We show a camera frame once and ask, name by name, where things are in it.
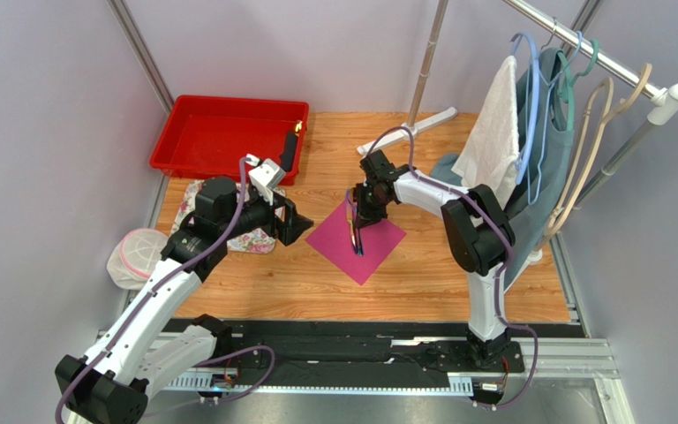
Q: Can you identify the metal clothes rack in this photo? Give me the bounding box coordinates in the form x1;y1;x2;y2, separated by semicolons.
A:
357;1;678;249

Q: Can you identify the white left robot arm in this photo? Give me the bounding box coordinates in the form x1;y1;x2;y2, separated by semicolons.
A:
55;177;313;423

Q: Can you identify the magenta paper napkin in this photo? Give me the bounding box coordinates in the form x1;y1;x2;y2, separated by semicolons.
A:
306;201;406;285

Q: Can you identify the beige clothes hanger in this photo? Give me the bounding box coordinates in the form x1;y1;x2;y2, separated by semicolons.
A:
550;63;653;237
538;77;616;248

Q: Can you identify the black table edge rail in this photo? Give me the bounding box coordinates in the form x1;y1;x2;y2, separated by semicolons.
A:
80;317;622;397

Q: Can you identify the white towel on hanger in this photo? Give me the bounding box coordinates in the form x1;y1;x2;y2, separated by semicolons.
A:
452;56;520;207

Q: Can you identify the teal garment on hanger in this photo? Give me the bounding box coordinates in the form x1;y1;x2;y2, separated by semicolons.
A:
431;48;575;287

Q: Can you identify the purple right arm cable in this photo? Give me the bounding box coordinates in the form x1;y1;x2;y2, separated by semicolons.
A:
365;125;541;411

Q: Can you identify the red plastic tray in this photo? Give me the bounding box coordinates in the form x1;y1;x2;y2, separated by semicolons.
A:
149;95;309;186

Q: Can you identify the green clothes hanger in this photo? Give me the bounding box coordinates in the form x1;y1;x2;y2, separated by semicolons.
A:
557;31;599;130

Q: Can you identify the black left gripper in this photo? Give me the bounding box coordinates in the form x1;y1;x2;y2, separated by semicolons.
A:
220;186;313;246

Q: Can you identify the white mesh laundry bag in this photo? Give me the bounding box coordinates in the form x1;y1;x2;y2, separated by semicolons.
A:
106;228;168;291

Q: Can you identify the black object in tray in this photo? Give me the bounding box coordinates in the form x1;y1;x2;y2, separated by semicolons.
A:
279;120;303;172

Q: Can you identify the blue clothes hanger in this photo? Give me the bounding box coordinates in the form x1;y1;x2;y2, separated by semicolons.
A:
509;32;575;208

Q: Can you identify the iridescent table knife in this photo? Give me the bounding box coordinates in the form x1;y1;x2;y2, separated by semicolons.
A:
345;188;361;255

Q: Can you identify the floral cloth mat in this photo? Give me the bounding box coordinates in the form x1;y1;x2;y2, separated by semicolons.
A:
169;179;276;254

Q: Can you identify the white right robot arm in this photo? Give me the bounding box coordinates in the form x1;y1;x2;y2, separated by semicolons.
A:
351;150;516;368

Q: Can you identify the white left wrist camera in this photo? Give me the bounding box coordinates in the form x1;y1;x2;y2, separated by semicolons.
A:
245;154;286;206

